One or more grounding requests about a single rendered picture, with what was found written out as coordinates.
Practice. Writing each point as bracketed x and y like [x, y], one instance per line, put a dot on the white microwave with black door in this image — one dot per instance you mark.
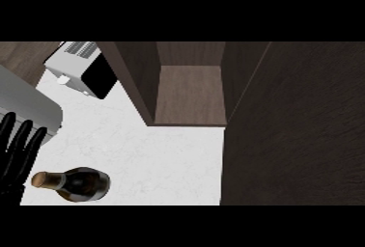
[81, 69]

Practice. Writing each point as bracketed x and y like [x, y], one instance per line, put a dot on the dark brown cabinet door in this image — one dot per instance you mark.
[294, 128]

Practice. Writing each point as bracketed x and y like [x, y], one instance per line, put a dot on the brown wooden cabinet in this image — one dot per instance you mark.
[189, 93]

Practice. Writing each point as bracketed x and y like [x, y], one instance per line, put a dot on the dark wine bottle with cork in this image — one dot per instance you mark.
[80, 185]

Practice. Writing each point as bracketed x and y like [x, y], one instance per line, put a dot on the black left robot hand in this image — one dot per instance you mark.
[13, 154]

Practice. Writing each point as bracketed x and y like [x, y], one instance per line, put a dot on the grey rounded appliance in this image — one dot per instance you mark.
[25, 103]

